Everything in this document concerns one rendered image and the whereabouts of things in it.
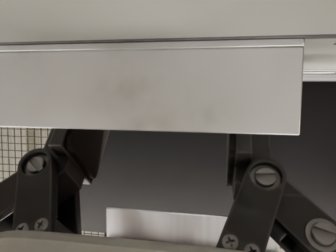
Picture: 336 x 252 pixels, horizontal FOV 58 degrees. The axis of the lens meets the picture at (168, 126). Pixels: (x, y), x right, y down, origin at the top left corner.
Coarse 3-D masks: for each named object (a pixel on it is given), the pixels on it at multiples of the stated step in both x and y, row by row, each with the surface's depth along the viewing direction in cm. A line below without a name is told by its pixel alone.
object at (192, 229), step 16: (112, 208) 18; (128, 208) 18; (112, 224) 18; (128, 224) 18; (144, 224) 18; (160, 224) 18; (176, 224) 18; (192, 224) 17; (208, 224) 17; (160, 240) 18; (176, 240) 18; (192, 240) 17; (208, 240) 17; (272, 240) 17
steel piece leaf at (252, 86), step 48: (0, 48) 8; (48, 48) 8; (96, 48) 8; (144, 48) 7; (192, 48) 7; (240, 48) 7; (288, 48) 7; (0, 96) 8; (48, 96) 8; (96, 96) 8; (144, 96) 7; (192, 96) 7; (240, 96) 7; (288, 96) 7
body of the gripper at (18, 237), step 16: (0, 240) 8; (16, 240) 8; (32, 240) 8; (48, 240) 8; (64, 240) 8; (80, 240) 8; (96, 240) 8; (112, 240) 8; (128, 240) 8; (144, 240) 8
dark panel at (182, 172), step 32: (320, 96) 62; (320, 128) 63; (128, 160) 71; (160, 160) 69; (192, 160) 68; (224, 160) 67; (288, 160) 64; (320, 160) 63; (96, 192) 73; (128, 192) 71; (160, 192) 70; (192, 192) 69; (224, 192) 67; (320, 192) 64; (96, 224) 73
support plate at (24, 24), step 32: (0, 0) 4; (32, 0) 4; (64, 0) 4; (96, 0) 4; (128, 0) 4; (160, 0) 4; (192, 0) 4; (224, 0) 4; (256, 0) 4; (288, 0) 4; (320, 0) 4; (0, 32) 7; (32, 32) 7; (64, 32) 6; (96, 32) 6; (128, 32) 6; (160, 32) 6; (192, 32) 6; (224, 32) 6; (256, 32) 6; (288, 32) 6; (320, 32) 6; (320, 64) 12
